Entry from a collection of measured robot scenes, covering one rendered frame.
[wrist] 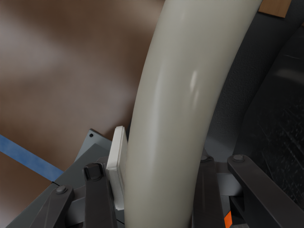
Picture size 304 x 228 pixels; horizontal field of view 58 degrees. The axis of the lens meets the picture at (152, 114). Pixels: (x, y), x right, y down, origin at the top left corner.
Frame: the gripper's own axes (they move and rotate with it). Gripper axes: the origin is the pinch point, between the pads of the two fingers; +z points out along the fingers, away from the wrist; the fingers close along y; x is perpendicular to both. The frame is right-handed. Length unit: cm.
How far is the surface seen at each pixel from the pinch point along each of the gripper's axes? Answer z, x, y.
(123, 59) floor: 108, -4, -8
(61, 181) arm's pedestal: 73, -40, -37
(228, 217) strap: 92, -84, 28
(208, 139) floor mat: 96, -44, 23
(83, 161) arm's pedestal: 91, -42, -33
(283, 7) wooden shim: 90, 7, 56
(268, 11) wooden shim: 91, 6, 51
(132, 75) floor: 106, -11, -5
